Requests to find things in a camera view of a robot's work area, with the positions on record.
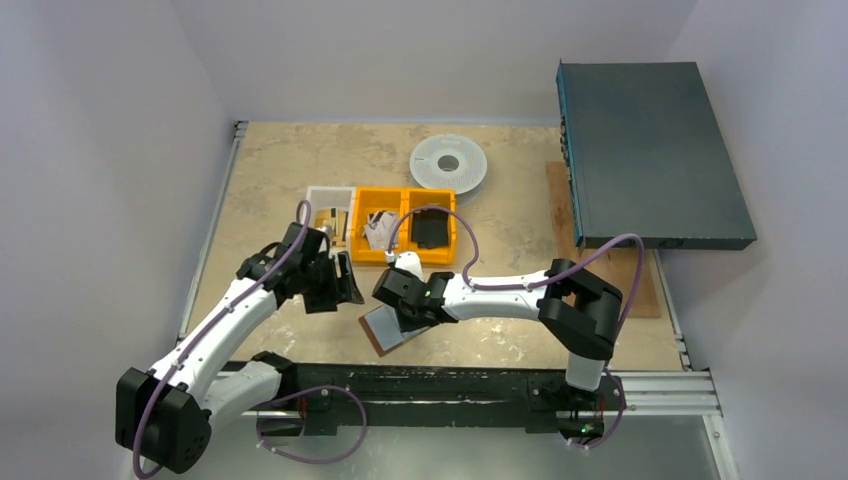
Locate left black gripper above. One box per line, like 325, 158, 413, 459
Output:
300, 251, 362, 313

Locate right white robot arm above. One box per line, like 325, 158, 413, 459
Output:
359, 252, 623, 407

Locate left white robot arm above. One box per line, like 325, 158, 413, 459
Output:
115, 222, 364, 479

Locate tan cards in white bin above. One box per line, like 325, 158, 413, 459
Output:
314, 208, 349, 248

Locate stack of silver cards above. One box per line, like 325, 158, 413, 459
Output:
363, 210, 399, 251

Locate orange double plastic bin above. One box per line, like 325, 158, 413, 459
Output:
347, 187, 458, 265

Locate grey filament spool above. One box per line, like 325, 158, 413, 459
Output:
409, 134, 488, 195

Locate wooden board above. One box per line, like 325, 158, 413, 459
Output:
544, 160, 664, 319

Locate dark blue flat box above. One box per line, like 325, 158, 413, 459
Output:
555, 62, 758, 251

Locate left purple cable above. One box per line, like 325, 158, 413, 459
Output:
131, 198, 313, 480

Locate purple cable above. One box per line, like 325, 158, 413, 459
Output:
386, 206, 646, 372
131, 198, 313, 480

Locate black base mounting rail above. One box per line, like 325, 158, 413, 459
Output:
253, 352, 627, 443

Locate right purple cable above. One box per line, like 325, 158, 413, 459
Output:
386, 206, 646, 372

